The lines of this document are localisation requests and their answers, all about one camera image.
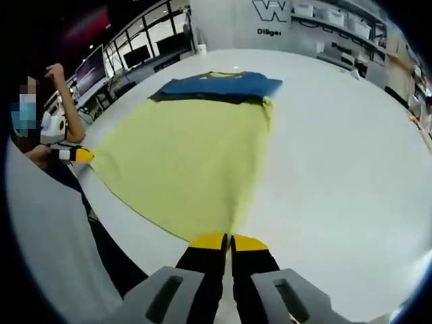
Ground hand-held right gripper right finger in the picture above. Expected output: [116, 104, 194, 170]
[231, 234, 335, 324]

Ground office desk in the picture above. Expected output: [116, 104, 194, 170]
[74, 80, 136, 121]

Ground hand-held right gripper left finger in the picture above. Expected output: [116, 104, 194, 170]
[123, 232, 228, 324]

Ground black labelled box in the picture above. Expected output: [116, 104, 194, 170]
[153, 55, 182, 74]

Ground white storage bin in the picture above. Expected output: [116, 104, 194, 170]
[347, 18, 371, 38]
[317, 6, 346, 27]

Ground black computer monitor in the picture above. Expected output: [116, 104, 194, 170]
[123, 45, 151, 69]
[155, 34, 190, 59]

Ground metal storage shelf unit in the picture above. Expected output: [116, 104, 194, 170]
[290, 0, 389, 68]

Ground yellow blue grey garment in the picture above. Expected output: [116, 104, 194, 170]
[90, 70, 284, 242]

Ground large silver computer monitor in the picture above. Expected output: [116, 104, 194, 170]
[74, 43, 111, 99]

